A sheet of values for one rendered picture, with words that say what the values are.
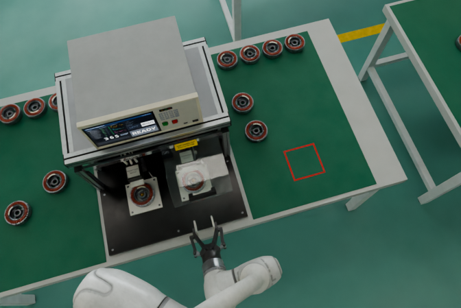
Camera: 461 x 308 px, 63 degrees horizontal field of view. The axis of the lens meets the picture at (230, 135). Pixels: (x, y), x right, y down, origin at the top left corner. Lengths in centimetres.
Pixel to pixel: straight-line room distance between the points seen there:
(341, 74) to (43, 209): 164
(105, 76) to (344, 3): 245
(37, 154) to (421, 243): 231
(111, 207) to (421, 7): 204
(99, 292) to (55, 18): 298
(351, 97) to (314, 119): 24
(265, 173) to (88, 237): 87
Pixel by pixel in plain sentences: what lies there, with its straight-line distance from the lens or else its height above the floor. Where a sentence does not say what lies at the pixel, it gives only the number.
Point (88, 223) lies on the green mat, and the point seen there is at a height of 75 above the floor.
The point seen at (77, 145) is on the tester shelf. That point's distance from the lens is 163.
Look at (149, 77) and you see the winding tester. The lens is 144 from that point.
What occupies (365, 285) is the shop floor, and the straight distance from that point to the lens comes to 261.
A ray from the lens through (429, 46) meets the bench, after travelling 242.
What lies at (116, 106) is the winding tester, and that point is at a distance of 141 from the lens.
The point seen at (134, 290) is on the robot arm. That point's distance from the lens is 93.
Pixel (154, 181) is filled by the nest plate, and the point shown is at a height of 78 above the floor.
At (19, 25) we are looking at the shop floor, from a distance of 377.
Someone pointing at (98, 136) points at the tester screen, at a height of 121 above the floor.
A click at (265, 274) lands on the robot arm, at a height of 111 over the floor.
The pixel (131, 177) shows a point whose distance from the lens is 172.
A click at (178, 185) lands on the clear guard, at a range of 151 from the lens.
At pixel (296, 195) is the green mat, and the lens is 183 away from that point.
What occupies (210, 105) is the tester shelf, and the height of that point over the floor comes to 111.
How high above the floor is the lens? 250
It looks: 66 degrees down
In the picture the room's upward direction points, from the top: 4 degrees counter-clockwise
